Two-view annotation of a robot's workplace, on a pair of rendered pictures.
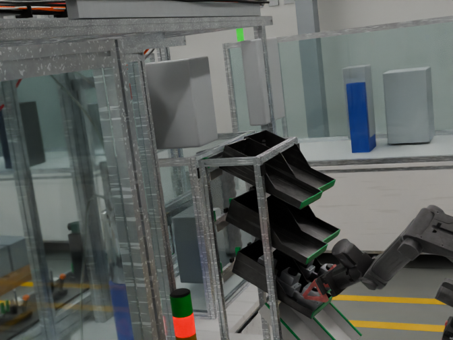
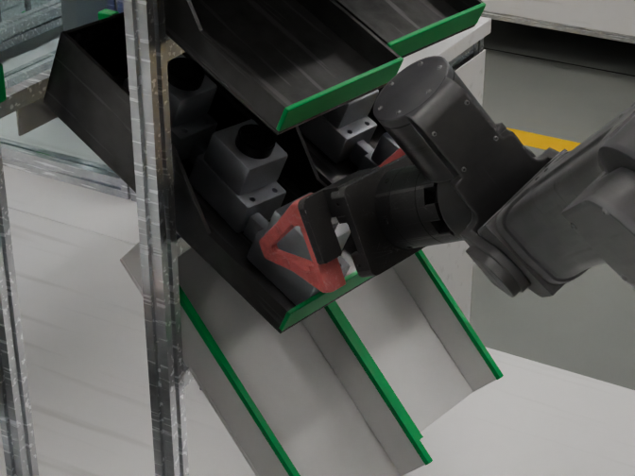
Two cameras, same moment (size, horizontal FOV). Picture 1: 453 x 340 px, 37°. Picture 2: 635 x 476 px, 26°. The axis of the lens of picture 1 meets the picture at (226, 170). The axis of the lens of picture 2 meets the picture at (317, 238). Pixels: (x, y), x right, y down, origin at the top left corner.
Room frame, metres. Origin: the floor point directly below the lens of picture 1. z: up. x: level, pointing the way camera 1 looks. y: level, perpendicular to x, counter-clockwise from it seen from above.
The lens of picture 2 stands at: (0.93, -0.30, 1.72)
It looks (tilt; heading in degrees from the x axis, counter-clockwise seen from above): 28 degrees down; 5
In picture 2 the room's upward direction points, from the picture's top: straight up
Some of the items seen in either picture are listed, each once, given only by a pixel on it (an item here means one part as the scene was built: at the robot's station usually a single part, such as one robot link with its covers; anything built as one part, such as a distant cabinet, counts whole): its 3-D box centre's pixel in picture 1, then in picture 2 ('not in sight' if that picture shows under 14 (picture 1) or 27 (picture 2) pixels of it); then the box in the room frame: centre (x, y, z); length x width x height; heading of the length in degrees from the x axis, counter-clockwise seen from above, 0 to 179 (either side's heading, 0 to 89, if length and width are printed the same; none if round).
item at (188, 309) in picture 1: (181, 303); not in sight; (1.51, 0.14, 1.38); 0.05 x 0.05 x 0.05
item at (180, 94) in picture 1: (189, 157); not in sight; (3.00, 0.16, 1.50); 0.38 x 0.21 x 0.88; 65
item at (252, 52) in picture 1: (270, 149); not in sight; (3.44, -0.24, 1.42); 0.30 x 0.09 x 1.13; 155
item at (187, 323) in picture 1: (184, 324); not in sight; (1.51, 0.14, 1.33); 0.05 x 0.05 x 0.05
